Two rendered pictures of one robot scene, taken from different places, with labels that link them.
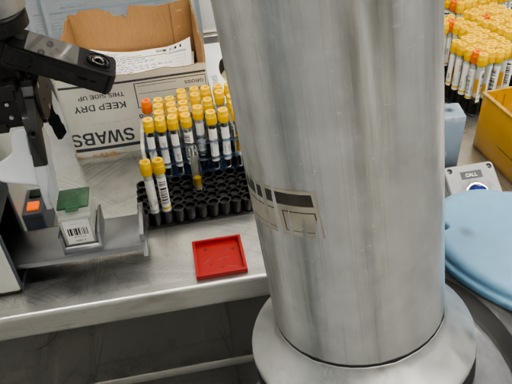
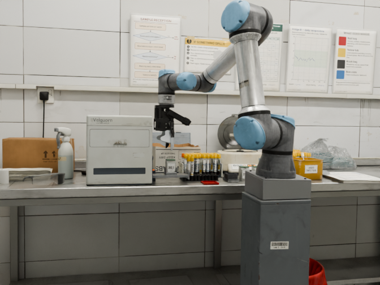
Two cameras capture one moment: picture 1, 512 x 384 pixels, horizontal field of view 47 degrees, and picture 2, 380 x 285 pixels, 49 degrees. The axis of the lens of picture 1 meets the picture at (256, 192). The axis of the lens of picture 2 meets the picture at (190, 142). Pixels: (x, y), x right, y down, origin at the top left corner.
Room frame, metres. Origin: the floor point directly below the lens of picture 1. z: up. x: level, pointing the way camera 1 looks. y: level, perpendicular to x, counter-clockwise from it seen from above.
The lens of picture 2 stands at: (-1.28, 0.30, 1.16)
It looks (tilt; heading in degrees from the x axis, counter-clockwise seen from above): 3 degrees down; 355
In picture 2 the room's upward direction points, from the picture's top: 1 degrees clockwise
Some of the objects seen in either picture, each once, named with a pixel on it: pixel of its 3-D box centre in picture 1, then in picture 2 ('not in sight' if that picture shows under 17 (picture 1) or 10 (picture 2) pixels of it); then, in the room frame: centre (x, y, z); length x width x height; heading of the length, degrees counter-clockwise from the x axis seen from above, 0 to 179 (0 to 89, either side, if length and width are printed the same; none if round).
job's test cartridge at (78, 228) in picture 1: (79, 219); (170, 167); (0.58, 0.23, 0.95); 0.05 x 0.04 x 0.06; 8
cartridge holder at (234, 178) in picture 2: not in sight; (230, 177); (0.65, -0.06, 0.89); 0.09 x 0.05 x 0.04; 8
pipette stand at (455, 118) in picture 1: (424, 139); not in sight; (0.74, -0.26, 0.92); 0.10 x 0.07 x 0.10; 90
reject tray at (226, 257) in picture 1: (219, 256); (209, 182); (0.56, 0.06, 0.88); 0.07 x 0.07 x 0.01; 8
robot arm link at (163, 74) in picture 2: not in sight; (167, 82); (0.58, 0.25, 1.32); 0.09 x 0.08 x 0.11; 39
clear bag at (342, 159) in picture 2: not in sight; (339, 156); (1.21, -0.84, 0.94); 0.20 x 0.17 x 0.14; 80
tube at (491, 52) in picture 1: (485, 79); not in sight; (0.89, -0.41, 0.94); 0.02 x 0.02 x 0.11
